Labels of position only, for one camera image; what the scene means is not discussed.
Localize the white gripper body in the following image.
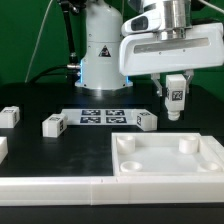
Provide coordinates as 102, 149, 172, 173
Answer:
119, 13, 224, 76

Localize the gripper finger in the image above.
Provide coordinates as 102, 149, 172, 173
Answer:
184, 70, 194, 93
151, 73, 162, 97

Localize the white square tabletop part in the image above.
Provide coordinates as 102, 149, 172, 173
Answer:
111, 133, 224, 176

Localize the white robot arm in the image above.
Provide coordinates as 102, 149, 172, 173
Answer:
76, 0, 224, 93

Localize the white base tag plate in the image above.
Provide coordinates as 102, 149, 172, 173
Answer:
62, 109, 149, 125

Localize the white front fence bar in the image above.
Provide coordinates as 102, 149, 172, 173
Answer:
0, 173, 224, 206

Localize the thin white cable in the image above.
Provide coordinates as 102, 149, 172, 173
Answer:
24, 0, 54, 83

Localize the black thick cable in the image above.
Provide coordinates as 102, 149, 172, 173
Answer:
25, 63, 82, 84

